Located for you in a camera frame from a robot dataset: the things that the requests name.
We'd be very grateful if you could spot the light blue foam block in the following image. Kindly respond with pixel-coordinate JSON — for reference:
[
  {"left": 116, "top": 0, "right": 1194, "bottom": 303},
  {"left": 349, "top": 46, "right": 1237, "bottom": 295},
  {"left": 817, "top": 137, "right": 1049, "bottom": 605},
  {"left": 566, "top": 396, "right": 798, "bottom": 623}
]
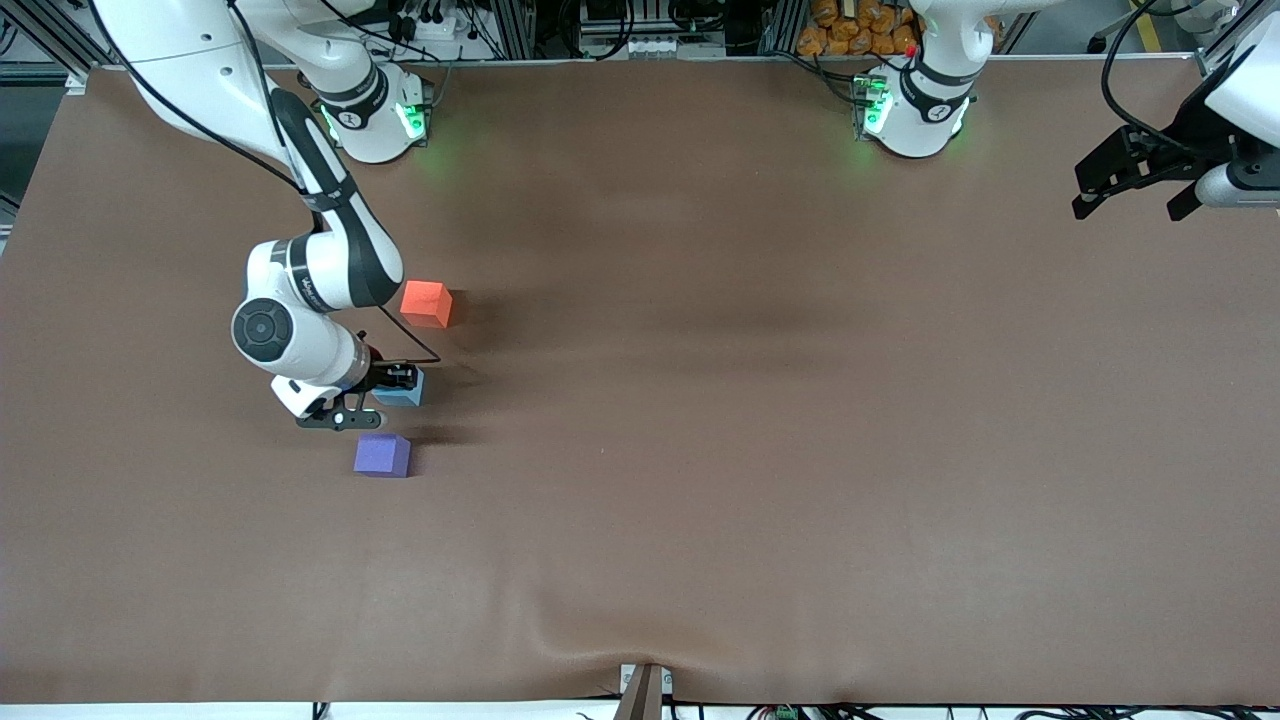
[{"left": 372, "top": 368, "right": 426, "bottom": 408}]

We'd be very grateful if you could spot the purple foam block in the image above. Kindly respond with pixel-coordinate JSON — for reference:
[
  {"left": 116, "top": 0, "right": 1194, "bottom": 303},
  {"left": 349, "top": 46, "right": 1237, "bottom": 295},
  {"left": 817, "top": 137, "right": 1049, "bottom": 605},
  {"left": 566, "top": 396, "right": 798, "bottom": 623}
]
[{"left": 353, "top": 432, "right": 412, "bottom": 478}]

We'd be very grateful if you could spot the orange foam block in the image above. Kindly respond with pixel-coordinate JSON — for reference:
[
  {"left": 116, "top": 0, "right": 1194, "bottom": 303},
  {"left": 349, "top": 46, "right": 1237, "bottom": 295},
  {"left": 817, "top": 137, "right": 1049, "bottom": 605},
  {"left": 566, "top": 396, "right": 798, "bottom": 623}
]
[{"left": 400, "top": 280, "right": 453, "bottom": 329}]

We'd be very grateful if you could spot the bag of orange objects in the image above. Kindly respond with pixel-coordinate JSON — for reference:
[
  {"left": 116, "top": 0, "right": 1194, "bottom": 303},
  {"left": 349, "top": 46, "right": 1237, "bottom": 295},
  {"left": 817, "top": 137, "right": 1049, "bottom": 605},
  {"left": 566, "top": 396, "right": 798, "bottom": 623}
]
[{"left": 797, "top": 0, "right": 921, "bottom": 58}]

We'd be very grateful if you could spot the brown table cover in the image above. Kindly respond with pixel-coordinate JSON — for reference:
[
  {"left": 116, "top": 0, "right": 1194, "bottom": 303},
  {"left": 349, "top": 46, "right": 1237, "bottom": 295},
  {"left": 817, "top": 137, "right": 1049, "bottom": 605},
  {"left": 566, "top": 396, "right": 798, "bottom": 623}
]
[{"left": 0, "top": 55, "right": 1280, "bottom": 707}]

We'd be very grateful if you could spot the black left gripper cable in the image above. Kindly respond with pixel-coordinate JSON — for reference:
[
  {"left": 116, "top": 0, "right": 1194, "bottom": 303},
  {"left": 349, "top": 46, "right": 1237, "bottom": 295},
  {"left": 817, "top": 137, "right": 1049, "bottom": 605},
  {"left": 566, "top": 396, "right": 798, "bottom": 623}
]
[{"left": 1100, "top": 0, "right": 1206, "bottom": 153}]

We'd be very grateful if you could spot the silver aluminium frame post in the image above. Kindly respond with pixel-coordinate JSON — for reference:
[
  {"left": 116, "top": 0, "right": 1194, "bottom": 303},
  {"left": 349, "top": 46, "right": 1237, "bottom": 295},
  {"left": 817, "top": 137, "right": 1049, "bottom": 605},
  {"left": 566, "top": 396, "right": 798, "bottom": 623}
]
[
  {"left": 15, "top": 0, "right": 93, "bottom": 93},
  {"left": 1195, "top": 0, "right": 1280, "bottom": 81}
]

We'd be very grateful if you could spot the brown camera mount bar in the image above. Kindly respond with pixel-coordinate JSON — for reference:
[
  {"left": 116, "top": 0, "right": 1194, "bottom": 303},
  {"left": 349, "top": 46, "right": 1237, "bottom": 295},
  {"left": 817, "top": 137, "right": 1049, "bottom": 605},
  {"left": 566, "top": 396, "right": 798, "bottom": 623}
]
[{"left": 612, "top": 664, "right": 665, "bottom": 720}]

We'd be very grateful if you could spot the white table edge bracket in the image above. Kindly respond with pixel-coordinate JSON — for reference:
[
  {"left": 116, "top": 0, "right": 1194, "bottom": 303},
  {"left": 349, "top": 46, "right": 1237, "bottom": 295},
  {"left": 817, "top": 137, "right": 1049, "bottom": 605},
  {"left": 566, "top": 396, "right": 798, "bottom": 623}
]
[{"left": 619, "top": 664, "right": 674, "bottom": 698}]

